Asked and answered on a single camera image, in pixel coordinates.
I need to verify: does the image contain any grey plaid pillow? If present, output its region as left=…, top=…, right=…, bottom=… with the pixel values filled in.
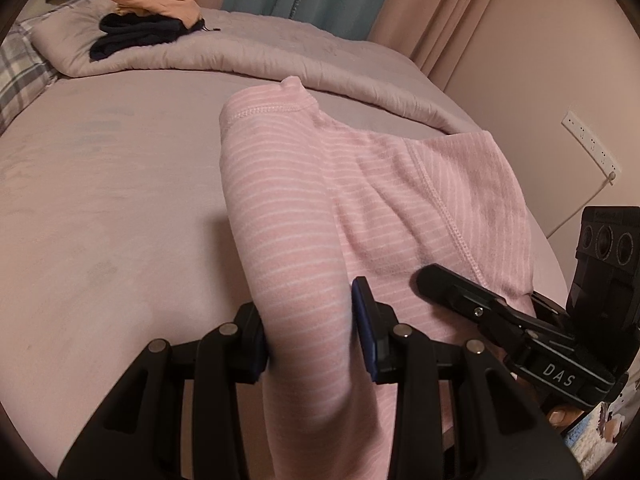
left=0, top=19, right=60, bottom=133

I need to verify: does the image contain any mauve quilted comforter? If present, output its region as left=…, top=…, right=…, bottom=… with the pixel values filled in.
left=30, top=0, right=482, bottom=137

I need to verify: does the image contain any white power cable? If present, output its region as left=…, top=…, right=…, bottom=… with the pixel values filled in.
left=546, top=171, right=620, bottom=239

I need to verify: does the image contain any pink striped knit garment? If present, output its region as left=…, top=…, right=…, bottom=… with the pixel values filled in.
left=219, top=76, right=535, bottom=480

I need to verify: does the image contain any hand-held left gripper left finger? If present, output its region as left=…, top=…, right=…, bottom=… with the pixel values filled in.
left=57, top=302, right=271, bottom=480

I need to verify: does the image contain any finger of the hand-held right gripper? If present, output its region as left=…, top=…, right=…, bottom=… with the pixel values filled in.
left=530, top=291, right=571, bottom=327
left=416, top=263, right=540, bottom=361

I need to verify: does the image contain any orange folded clothing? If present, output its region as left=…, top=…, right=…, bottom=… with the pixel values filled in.
left=110, top=0, right=205, bottom=30

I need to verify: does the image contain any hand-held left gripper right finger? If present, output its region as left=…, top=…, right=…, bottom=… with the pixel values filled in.
left=351, top=276, right=583, bottom=480

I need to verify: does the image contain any blue patterned cloth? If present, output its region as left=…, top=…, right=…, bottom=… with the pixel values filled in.
left=567, top=395, right=633, bottom=456

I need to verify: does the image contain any navy folded clothing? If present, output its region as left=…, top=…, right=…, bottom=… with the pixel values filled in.
left=89, top=13, right=207, bottom=62

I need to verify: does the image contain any person's right hand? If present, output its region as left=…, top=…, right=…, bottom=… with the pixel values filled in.
left=544, top=406, right=586, bottom=430

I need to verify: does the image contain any white wall power strip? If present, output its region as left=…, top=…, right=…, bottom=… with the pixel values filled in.
left=561, top=106, right=622, bottom=175

